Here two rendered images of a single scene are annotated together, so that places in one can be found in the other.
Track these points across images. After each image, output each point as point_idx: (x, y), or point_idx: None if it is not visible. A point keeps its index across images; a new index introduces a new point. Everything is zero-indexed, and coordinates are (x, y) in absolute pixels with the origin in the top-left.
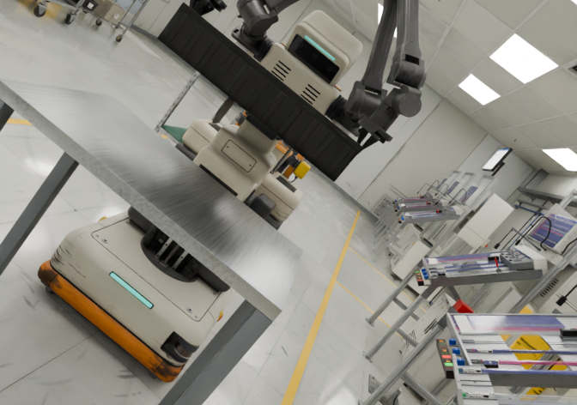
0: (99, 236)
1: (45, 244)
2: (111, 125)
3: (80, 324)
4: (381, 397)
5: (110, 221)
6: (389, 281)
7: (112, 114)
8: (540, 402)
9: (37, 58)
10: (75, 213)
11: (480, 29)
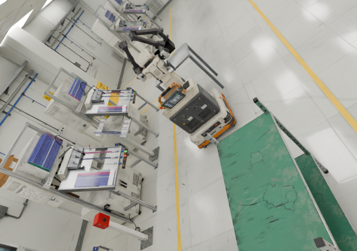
0: (211, 92)
1: (238, 101)
2: (180, 54)
3: None
4: (147, 232)
5: (215, 96)
6: None
7: (183, 54)
8: (113, 130)
9: None
10: (254, 113)
11: None
